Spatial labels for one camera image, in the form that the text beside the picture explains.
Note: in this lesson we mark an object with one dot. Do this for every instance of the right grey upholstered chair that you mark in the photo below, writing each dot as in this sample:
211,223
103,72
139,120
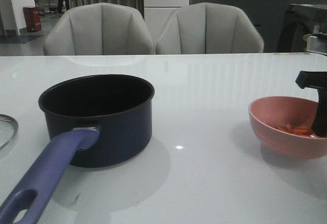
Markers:
208,28

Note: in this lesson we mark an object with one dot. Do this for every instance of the grey counter with white top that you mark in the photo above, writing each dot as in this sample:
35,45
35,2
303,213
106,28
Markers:
266,15

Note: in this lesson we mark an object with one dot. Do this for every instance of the left grey upholstered chair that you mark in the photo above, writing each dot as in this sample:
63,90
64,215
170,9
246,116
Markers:
99,29

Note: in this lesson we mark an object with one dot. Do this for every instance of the orange ham pieces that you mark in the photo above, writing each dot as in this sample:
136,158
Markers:
296,130

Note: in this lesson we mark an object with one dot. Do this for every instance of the pink bowl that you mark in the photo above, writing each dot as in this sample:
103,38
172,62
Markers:
268,112

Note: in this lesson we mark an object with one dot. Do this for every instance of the dark blue saucepan purple handle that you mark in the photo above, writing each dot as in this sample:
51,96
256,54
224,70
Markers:
93,121

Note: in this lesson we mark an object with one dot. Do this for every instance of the glass lid purple knob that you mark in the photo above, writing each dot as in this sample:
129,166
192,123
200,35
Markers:
9,129

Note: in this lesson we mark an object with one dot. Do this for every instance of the red bin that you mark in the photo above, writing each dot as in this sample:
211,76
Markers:
32,18

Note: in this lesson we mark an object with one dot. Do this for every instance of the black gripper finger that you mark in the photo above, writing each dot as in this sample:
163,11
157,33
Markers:
316,80

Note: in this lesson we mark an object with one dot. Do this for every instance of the grey upholstered chair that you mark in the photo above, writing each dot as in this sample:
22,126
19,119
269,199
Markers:
208,28
99,29

